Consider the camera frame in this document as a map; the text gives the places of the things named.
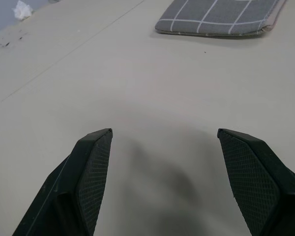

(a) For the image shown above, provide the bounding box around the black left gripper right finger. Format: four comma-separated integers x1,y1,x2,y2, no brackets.
217,128,295,236

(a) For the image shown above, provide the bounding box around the grey checked fabric pouch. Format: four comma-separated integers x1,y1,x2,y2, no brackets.
154,0,288,36

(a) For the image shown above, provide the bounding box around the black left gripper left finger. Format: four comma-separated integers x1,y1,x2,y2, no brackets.
12,128,114,236

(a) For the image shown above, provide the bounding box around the crumpled white tissue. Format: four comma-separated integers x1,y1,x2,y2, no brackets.
11,0,32,21

